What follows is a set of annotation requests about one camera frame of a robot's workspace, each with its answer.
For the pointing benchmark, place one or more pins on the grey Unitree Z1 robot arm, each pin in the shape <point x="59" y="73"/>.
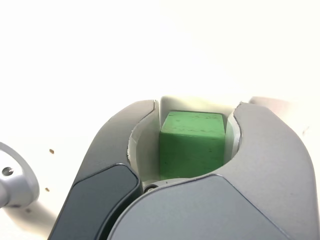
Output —
<point x="17" y="175"/>

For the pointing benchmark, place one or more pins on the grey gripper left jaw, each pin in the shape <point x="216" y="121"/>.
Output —
<point x="100" y="187"/>

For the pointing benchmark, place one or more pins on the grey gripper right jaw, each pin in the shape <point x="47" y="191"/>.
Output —
<point x="250" y="200"/>

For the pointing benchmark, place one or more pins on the green cube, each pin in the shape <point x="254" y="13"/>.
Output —
<point x="190" y="147"/>

